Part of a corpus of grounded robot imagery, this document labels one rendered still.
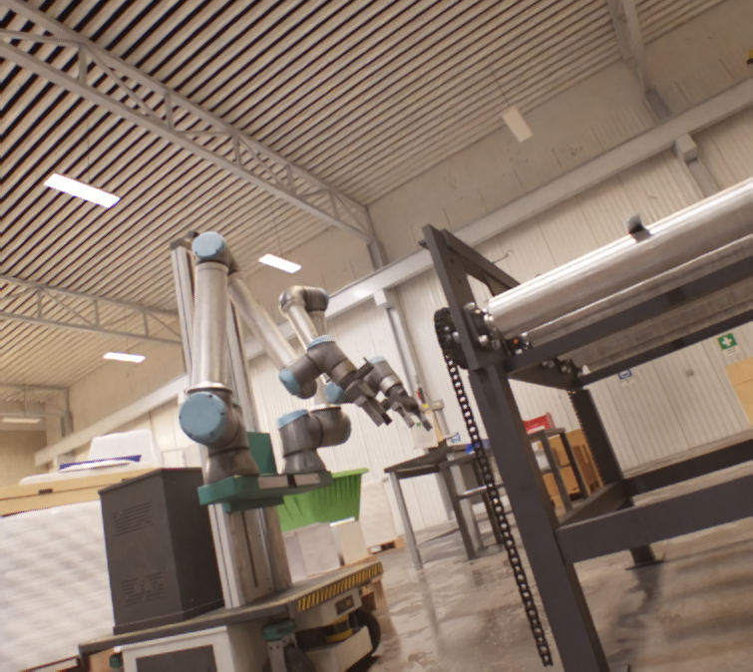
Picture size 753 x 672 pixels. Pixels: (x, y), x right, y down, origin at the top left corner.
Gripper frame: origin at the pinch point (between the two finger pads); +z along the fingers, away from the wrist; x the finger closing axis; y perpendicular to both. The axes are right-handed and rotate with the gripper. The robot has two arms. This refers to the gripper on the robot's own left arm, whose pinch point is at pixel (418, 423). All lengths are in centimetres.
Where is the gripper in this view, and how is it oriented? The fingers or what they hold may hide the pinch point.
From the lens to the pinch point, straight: 209.8
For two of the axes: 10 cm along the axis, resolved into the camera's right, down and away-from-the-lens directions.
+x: 5.6, 2.9, 7.8
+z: 5.1, 6.2, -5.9
